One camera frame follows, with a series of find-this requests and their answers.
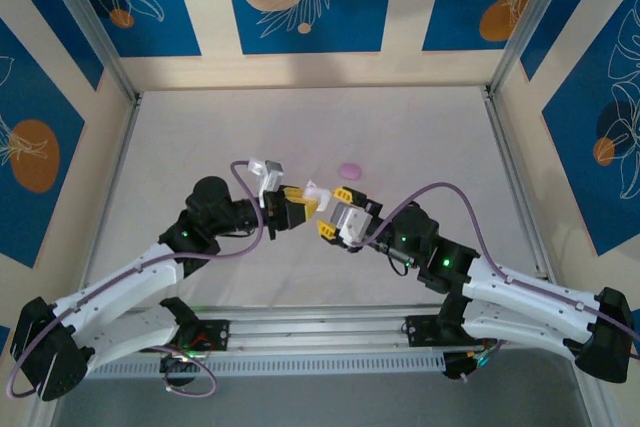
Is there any aluminium frame leg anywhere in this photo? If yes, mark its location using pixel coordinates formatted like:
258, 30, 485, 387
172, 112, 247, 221
574, 379, 621, 427

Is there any aluminium mounting rail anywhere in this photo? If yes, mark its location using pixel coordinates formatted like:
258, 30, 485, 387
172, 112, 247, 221
42, 302, 595, 359

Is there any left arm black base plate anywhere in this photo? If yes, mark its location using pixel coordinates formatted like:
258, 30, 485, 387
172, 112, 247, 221
169, 318, 231, 354

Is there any aluminium table side rail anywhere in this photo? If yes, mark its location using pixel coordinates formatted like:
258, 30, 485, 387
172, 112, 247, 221
480, 86, 561, 308
71, 95, 144, 319

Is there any black cable connector block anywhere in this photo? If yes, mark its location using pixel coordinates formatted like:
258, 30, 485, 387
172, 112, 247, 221
158, 351, 207, 389
442, 349, 497, 382

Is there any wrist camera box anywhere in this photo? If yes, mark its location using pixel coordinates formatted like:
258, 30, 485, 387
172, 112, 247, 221
246, 156, 287, 209
330, 203, 375, 252

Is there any aluminium frame post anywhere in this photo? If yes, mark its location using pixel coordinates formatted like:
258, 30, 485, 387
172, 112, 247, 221
485, 0, 579, 98
35, 0, 144, 104

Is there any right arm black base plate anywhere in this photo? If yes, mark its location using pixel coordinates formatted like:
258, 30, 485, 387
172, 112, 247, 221
401, 313, 500, 349

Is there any white earbud charging case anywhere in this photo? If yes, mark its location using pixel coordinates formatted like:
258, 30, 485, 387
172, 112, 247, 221
301, 184, 333, 213

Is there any grey slotted cable duct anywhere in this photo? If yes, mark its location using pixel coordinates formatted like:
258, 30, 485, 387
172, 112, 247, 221
89, 352, 447, 380

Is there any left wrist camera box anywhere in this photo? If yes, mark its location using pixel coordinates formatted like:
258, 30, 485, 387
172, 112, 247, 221
246, 156, 287, 209

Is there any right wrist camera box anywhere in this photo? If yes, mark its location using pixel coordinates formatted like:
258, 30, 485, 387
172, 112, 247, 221
330, 203, 375, 252

